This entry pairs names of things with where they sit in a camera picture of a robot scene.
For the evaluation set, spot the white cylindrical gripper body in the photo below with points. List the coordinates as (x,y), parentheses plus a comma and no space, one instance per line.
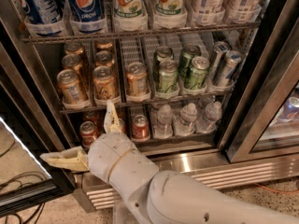
(106,154)

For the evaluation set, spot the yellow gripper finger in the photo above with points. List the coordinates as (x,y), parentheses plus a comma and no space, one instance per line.
(111,120)
(74,159)

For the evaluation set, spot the orange can column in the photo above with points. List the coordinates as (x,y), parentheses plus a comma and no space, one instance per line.
(105,83)
(71,87)
(75,62)
(104,58)
(74,47)
(104,45)
(137,79)

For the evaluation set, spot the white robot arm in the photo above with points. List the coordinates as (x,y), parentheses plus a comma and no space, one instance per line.
(154,196)

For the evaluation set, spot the red can front middle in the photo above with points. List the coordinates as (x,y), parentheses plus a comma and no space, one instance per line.
(122,125)

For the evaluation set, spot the red can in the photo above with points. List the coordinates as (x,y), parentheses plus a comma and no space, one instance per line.
(122,125)
(89,133)
(140,127)
(120,113)
(93,116)

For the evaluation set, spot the red can back middle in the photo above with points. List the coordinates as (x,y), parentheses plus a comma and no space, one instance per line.
(120,113)

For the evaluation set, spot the red can back left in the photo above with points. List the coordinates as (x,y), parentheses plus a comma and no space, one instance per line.
(93,116)

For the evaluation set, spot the red can front left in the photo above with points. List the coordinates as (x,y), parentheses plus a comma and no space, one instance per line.
(89,133)

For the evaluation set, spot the red can front right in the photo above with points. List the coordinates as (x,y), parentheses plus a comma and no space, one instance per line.
(140,127)

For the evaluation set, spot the orange can front left column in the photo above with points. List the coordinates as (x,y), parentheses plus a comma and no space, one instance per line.
(71,87)

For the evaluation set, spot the open glass fridge door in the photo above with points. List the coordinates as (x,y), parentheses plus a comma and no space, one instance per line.
(26,133)

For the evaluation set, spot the water bottle middle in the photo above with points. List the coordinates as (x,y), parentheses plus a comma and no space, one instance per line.
(185,121)

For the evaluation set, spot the water bottle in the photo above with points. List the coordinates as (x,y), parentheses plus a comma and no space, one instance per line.
(185,121)
(207,122)
(163,126)

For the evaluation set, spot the orange can middle left column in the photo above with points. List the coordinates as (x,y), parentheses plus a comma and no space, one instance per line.
(75,62)

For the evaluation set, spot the green can front left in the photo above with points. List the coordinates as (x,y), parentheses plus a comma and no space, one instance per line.
(167,77)

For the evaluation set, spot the green can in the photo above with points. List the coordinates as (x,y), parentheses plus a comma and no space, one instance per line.
(185,59)
(167,77)
(196,73)
(160,54)

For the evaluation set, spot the orange can back left column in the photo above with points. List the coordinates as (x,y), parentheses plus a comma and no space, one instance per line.
(74,47)

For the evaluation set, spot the green can back left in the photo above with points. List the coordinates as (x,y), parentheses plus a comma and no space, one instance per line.
(160,54)

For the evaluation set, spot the green can front right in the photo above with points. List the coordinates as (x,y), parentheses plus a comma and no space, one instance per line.
(196,73)

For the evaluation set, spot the green can back right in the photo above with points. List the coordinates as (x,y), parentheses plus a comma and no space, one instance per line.
(185,59)

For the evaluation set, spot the silver can back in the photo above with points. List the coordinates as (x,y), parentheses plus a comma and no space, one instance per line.
(218,51)

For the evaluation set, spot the silver can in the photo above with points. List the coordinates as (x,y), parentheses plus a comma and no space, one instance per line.
(218,51)
(227,68)

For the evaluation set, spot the silver can front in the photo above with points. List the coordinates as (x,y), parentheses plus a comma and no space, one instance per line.
(227,68)

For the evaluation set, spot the closed right fridge door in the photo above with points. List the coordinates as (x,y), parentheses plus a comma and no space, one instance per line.
(269,129)

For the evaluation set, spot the can behind right door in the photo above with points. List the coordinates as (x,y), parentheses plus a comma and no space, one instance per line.
(290,108)

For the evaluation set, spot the water bottle left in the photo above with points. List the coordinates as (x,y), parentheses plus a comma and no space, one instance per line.
(163,126)

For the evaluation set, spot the clear plastic bin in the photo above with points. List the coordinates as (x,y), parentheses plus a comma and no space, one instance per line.
(121,215)

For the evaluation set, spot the water bottle right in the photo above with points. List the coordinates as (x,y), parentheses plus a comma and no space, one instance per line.
(207,122)

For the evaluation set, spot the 7up bottle left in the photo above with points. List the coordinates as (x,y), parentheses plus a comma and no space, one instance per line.
(128,8)

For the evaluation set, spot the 7up bottle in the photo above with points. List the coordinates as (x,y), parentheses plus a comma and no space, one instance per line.
(168,0)
(128,8)

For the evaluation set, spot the blue pepsi bottle right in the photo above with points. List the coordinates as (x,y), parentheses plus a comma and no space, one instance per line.
(87,15)

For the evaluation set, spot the blue pepsi bottle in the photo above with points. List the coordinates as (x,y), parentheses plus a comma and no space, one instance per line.
(87,15)
(43,17)

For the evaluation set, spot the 7up bottle right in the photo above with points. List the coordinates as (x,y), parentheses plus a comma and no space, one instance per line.
(168,0)

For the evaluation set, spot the blue pepsi bottle left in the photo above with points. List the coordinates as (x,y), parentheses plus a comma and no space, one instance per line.
(43,17)

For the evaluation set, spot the middle wire shelf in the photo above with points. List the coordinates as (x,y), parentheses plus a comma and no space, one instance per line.
(149,98)

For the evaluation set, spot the wire shelf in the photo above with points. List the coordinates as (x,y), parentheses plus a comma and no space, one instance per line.
(149,98)
(118,35)

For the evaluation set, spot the upper wire shelf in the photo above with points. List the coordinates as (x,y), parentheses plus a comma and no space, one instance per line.
(118,35)

